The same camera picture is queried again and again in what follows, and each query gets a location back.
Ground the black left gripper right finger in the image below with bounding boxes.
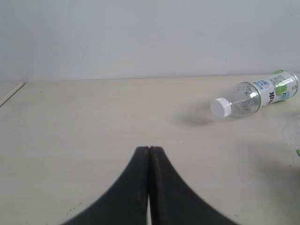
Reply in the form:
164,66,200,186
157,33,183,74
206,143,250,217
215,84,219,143
149,146,235,225

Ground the clear bottle green white label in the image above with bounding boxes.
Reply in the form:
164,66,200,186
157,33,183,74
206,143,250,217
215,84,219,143
210,70,300,118

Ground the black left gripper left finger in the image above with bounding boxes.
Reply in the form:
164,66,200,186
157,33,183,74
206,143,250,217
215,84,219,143
64,146,150,225

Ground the clear bottle white barcode label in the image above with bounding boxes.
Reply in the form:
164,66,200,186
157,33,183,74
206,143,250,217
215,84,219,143
283,115,300,157

